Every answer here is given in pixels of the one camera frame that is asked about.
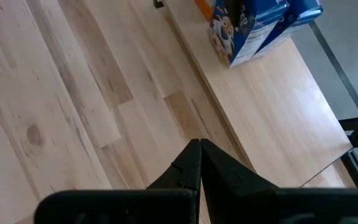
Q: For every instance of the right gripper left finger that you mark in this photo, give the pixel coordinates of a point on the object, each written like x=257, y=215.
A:
x=179, y=180

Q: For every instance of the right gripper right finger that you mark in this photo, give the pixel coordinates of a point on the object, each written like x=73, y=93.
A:
x=228, y=186

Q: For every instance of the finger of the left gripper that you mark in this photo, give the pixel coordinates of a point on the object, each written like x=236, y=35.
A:
x=238, y=12

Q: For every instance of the blue Frosted Flakes cereal box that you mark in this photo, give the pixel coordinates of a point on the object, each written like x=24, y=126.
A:
x=222, y=34

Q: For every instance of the orange Mini Wheats cereal box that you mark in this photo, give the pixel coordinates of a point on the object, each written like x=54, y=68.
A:
x=205, y=7

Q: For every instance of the black metal wooden board shelf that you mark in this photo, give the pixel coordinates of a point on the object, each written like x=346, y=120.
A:
x=275, y=109

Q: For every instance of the grey metal table rail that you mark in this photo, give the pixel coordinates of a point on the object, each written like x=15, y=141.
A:
x=337, y=67

